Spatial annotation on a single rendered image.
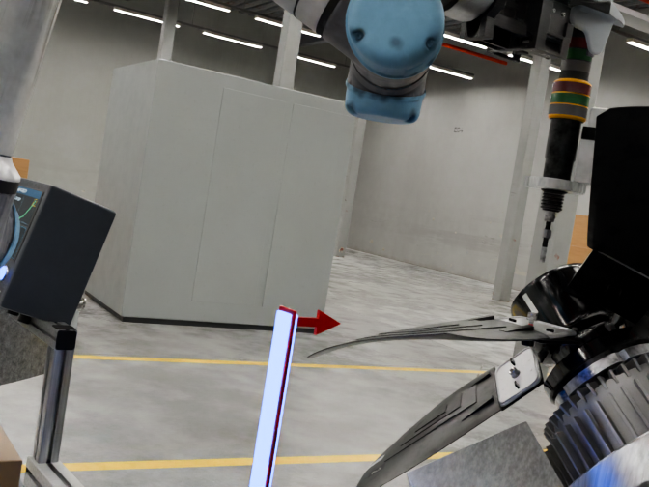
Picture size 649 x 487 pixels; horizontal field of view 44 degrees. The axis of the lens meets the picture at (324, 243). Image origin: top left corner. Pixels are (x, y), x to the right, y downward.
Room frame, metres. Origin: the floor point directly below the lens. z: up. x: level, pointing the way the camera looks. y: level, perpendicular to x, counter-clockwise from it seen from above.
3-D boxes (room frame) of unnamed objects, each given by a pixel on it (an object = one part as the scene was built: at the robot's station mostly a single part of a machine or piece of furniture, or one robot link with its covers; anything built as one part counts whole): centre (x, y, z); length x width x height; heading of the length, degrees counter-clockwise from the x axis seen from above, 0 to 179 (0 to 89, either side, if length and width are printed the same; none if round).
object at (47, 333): (1.24, 0.41, 1.04); 0.24 x 0.03 x 0.03; 37
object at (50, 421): (1.16, 0.35, 0.96); 0.03 x 0.03 x 0.20; 37
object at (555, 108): (0.95, -0.26, 1.44); 0.04 x 0.04 x 0.01
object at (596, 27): (0.92, -0.27, 1.53); 0.09 x 0.03 x 0.06; 115
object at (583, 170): (0.95, -0.27, 1.40); 0.09 x 0.07 x 0.10; 72
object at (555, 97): (0.95, -0.26, 1.45); 0.04 x 0.04 x 0.01
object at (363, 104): (0.78, -0.03, 1.44); 0.11 x 0.08 x 0.11; 178
